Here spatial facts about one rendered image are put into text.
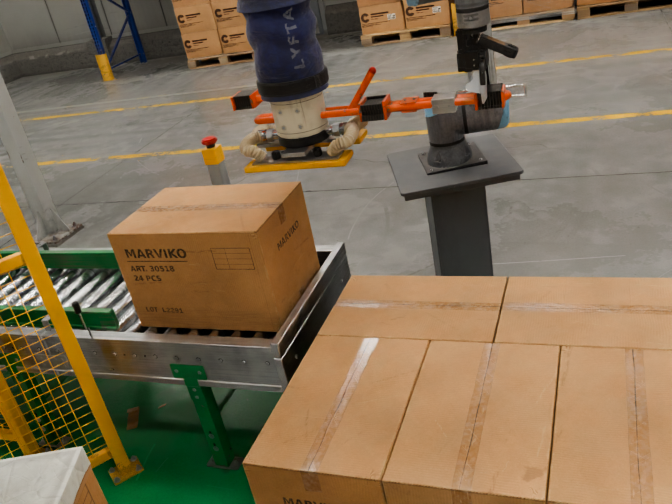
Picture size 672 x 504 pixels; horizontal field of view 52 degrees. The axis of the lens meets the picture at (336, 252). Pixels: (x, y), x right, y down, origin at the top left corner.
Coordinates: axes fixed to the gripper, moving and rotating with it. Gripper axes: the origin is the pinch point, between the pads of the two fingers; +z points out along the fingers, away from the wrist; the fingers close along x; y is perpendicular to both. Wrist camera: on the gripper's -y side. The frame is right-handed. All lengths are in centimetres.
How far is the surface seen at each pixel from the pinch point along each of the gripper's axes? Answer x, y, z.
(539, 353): 30, -12, 71
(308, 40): 5, 50, -23
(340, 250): -27, 66, 65
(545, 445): 67, -16, 71
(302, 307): 15, 68, 65
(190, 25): -708, 498, 64
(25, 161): -167, 344, 64
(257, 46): 10, 64, -24
